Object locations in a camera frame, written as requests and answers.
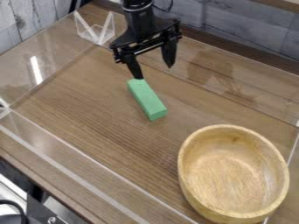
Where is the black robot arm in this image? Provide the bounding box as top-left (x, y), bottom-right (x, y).
top-left (109, 0), bottom-right (183, 80)

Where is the wooden bowl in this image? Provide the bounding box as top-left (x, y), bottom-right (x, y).
top-left (177, 124), bottom-right (289, 224)

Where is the clear acrylic corner bracket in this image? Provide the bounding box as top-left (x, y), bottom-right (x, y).
top-left (73, 11), bottom-right (114, 46)

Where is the black cable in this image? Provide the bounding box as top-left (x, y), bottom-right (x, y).
top-left (0, 199), bottom-right (36, 224)

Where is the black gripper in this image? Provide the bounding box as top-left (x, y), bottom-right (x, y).
top-left (109, 9), bottom-right (183, 80)

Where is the clear acrylic tray wall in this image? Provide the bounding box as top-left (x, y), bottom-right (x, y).
top-left (0, 17), bottom-right (299, 224)

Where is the black metal table bracket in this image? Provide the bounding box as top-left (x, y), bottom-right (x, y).
top-left (25, 195), bottom-right (69, 224)

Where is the green rectangular block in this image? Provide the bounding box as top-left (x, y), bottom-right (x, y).
top-left (127, 79), bottom-right (168, 121)

